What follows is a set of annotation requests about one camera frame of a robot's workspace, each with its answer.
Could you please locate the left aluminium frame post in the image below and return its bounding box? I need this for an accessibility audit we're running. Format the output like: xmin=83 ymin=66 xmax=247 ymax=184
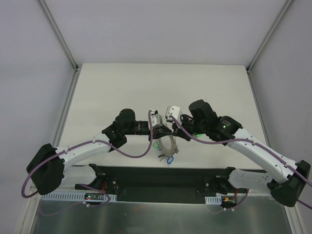
xmin=37 ymin=0 xmax=79 ymax=72

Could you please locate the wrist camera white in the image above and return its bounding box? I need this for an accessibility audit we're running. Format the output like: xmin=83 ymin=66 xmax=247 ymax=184
xmin=149 ymin=109 xmax=163 ymax=129
xmin=165 ymin=106 xmax=182 ymax=122

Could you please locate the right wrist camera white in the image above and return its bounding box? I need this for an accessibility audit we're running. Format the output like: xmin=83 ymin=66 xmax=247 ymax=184
xmin=165 ymin=106 xmax=182 ymax=122

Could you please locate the right slotted cable duct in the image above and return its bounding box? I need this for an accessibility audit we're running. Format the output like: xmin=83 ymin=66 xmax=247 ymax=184
xmin=205 ymin=195 xmax=222 ymax=205

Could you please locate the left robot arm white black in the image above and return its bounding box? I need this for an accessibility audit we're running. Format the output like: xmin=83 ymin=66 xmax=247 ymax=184
xmin=21 ymin=109 xmax=172 ymax=198

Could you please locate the blue key tag outer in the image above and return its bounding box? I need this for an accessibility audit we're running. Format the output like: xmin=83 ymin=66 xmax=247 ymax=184
xmin=167 ymin=156 xmax=174 ymax=164

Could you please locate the left slotted cable duct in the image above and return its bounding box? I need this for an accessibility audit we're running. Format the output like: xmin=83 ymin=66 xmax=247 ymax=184
xmin=41 ymin=191 xmax=108 ymax=203

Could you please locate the slotted cable duct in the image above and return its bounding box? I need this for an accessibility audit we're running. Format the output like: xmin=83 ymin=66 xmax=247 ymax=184
xmin=205 ymin=195 xmax=222 ymax=205
xmin=41 ymin=191 xmax=108 ymax=203

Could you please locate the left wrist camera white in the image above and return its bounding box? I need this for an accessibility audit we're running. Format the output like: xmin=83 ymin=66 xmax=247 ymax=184
xmin=149 ymin=109 xmax=163 ymax=129

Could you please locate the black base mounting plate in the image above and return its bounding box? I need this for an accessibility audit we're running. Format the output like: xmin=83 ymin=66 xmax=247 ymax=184
xmin=87 ymin=164 xmax=247 ymax=204

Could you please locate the aluminium frame post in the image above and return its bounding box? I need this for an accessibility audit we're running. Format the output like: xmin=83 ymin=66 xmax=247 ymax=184
xmin=246 ymin=0 xmax=295 ymax=74
xmin=37 ymin=0 xmax=79 ymax=72

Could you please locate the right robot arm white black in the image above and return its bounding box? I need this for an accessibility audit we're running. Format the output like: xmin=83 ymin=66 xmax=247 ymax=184
xmin=166 ymin=99 xmax=312 ymax=207

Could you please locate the metal disc keyring organizer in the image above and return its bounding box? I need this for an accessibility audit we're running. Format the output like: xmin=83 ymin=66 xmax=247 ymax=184
xmin=156 ymin=136 xmax=179 ymax=158

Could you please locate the right aluminium frame post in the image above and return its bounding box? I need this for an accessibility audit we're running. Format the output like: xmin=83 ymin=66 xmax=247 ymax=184
xmin=246 ymin=0 xmax=295 ymax=74

